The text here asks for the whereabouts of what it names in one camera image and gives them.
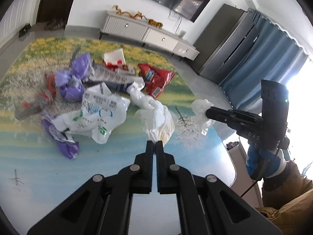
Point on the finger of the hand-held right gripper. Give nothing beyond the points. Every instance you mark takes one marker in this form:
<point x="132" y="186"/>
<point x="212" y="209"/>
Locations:
<point x="227" y="123"/>
<point x="234" y="115"/>

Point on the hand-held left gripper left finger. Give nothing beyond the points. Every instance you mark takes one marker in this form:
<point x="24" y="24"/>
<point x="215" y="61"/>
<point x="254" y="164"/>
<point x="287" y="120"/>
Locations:
<point x="149" y="166"/>

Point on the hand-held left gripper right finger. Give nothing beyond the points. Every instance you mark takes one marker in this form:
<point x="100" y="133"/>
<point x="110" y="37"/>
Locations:
<point x="160" y="169"/>

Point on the white tissue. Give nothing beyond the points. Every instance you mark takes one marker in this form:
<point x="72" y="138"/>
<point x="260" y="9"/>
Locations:
<point x="199" y="107"/>

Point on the white plastic wrap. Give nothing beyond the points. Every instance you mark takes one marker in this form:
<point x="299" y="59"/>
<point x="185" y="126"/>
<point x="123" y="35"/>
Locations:
<point x="156" y="117"/>

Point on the white printed plastic bag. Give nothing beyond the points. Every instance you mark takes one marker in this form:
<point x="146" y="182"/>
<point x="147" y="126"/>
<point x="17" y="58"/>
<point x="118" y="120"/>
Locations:
<point x="97" y="112"/>

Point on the red white paper bag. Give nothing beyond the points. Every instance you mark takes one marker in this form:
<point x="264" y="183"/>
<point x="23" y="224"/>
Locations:
<point x="113" y="56"/>

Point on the person's right forearm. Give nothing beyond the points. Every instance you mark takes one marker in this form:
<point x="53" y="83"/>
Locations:
<point x="293" y="188"/>

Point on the person's right hand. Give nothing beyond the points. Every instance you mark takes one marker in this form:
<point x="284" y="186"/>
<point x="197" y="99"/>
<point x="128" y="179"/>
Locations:
<point x="271" y="162"/>

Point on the blue curtain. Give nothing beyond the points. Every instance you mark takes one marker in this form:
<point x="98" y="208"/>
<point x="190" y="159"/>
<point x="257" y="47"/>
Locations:
<point x="264" y="53"/>

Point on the grey tall cabinet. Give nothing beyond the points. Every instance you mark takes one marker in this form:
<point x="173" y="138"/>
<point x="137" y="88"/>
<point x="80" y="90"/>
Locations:
<point x="220" y="44"/>

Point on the red snack packet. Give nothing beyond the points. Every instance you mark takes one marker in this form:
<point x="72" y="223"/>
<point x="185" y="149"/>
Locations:
<point x="160" y="79"/>

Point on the purple crumpled wrapper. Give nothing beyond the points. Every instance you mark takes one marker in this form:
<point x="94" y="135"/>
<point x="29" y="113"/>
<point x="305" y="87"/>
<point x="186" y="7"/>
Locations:
<point x="66" y="146"/>

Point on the white blue printed packet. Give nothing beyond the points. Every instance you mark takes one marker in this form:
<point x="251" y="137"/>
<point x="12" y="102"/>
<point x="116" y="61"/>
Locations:
<point x="115" y="78"/>

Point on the purple plastic bag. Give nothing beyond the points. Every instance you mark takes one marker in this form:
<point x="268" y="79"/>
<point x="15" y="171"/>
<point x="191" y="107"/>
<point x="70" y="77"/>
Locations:
<point x="73" y="83"/>

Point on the golden tiger ornament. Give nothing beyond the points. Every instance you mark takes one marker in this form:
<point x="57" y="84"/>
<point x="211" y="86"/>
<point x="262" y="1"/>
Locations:
<point x="156" y="23"/>

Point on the flower printed table mat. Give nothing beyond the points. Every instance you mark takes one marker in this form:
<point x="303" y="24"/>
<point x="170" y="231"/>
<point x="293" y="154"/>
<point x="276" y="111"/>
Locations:
<point x="29" y="142"/>

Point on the red plastic wrapper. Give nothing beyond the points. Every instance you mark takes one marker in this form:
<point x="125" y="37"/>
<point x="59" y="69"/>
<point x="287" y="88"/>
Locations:
<point x="50" y="83"/>

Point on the white television cabinet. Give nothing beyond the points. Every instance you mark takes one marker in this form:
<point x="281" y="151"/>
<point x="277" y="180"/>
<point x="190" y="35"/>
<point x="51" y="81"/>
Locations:
<point x="137" y="29"/>

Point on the crushed clear plastic bottle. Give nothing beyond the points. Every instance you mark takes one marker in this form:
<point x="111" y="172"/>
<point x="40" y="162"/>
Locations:
<point x="31" y="106"/>

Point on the golden dragon ornament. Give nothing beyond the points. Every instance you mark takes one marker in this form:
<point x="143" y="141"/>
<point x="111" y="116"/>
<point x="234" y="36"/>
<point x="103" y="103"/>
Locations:
<point x="129" y="13"/>

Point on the brown shoes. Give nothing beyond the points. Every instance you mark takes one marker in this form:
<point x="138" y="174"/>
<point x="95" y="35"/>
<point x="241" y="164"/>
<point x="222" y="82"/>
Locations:
<point x="55" y="24"/>

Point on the black shoes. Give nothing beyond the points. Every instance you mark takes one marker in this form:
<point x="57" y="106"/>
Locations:
<point x="24" y="30"/>

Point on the dark wooden door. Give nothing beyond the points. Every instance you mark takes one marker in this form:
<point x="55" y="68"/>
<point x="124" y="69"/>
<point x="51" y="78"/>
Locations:
<point x="56" y="0"/>

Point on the white panelled cabinet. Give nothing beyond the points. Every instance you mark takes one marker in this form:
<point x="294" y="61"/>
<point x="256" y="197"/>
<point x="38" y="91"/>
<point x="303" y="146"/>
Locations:
<point x="17" y="17"/>

